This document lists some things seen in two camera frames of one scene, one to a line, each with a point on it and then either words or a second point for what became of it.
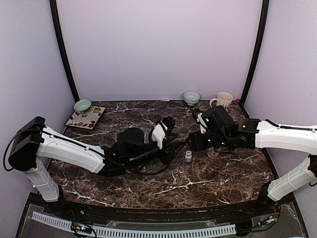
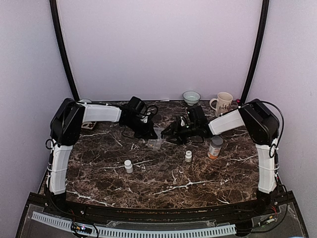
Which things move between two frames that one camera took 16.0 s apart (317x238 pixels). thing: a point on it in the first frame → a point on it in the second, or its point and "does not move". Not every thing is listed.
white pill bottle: (188, 156) does not move
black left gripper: (169, 153) → (146, 134)
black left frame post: (62, 43) does not move
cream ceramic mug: (223, 97) does not move
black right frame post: (263, 26) does not move
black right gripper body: (200, 145) → (184, 133)
